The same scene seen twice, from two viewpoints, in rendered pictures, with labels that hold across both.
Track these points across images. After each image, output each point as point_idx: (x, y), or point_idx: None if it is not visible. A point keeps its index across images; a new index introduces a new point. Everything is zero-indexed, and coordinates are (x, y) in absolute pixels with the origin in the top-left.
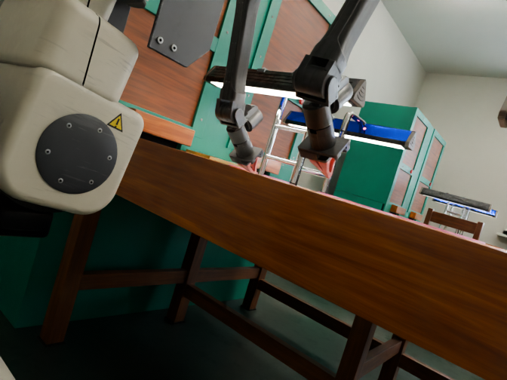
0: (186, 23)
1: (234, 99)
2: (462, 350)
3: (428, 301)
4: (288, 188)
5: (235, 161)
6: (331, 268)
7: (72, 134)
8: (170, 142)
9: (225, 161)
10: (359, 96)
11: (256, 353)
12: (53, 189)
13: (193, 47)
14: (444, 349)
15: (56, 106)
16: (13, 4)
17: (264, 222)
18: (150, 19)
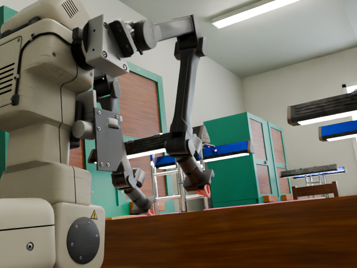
0: (109, 149)
1: (124, 170)
2: (321, 261)
3: (293, 243)
4: (189, 214)
5: (137, 212)
6: (236, 250)
7: (78, 231)
8: None
9: (124, 216)
10: (204, 136)
11: None
12: (78, 264)
13: (115, 159)
14: (313, 265)
15: (68, 219)
16: (14, 175)
17: (183, 242)
18: None
